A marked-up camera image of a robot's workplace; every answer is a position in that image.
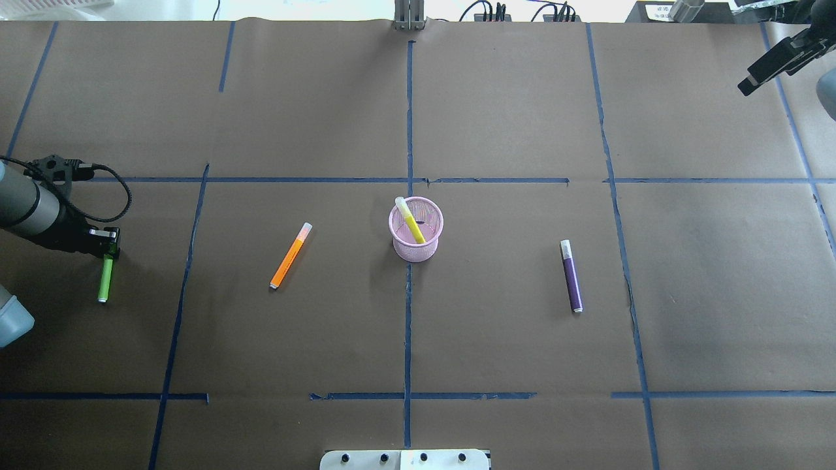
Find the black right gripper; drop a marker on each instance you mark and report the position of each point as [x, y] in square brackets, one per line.
[769, 65]

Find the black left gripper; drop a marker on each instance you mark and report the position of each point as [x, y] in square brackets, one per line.
[74, 235]

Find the green highlighter pen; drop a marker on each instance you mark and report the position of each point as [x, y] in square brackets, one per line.
[106, 279]

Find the yellow highlighter pen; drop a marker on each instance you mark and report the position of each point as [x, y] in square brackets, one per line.
[409, 220]

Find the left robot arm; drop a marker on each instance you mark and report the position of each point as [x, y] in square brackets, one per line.
[36, 206]

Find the orange highlighter pen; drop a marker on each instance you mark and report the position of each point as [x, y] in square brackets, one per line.
[290, 256]

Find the purple highlighter pen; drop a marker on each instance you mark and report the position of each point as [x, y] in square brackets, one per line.
[570, 272]

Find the metal cup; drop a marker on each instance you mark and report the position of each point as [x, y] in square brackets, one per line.
[685, 11]

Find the white pillar with base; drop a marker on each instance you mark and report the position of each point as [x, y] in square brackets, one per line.
[446, 458]

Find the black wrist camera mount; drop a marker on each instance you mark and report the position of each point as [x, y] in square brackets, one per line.
[59, 170]

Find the aluminium frame post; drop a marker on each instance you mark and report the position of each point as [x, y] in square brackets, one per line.
[409, 15]

